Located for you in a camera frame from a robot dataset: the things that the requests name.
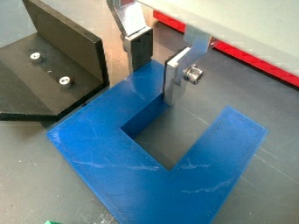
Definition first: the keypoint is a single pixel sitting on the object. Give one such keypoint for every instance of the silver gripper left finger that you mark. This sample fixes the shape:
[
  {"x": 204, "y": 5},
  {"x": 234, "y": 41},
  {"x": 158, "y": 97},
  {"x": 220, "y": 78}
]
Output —
[{"x": 137, "y": 33}]

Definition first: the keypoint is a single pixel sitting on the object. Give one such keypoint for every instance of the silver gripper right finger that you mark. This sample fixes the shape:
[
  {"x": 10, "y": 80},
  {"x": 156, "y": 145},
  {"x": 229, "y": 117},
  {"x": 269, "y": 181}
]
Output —
[{"x": 181, "y": 69}]

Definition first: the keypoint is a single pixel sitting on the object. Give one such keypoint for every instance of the blue U-shaped block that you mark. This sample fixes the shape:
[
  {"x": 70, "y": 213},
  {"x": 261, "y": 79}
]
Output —
[{"x": 140, "y": 191}]

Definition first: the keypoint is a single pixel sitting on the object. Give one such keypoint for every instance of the black L-shaped fixture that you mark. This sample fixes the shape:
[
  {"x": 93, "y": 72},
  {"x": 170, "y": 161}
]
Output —
[{"x": 52, "y": 70}]

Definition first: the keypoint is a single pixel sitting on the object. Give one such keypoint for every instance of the red slotted base block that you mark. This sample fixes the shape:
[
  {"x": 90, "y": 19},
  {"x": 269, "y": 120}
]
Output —
[{"x": 236, "y": 53}]

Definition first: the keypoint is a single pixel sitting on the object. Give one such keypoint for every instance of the green stepped block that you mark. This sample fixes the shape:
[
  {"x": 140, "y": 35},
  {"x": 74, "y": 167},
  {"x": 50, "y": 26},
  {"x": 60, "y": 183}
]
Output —
[{"x": 52, "y": 222}]

